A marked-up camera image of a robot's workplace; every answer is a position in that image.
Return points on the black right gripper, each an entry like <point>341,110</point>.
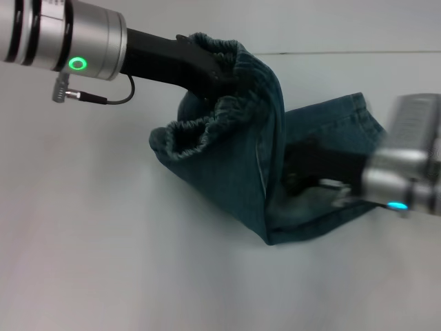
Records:
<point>327,165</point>

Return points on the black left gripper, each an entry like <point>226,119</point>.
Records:
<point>165,58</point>

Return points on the blue denim shorts with embroidery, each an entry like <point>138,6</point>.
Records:
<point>234,179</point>

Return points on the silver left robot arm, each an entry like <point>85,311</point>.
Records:
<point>62,34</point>

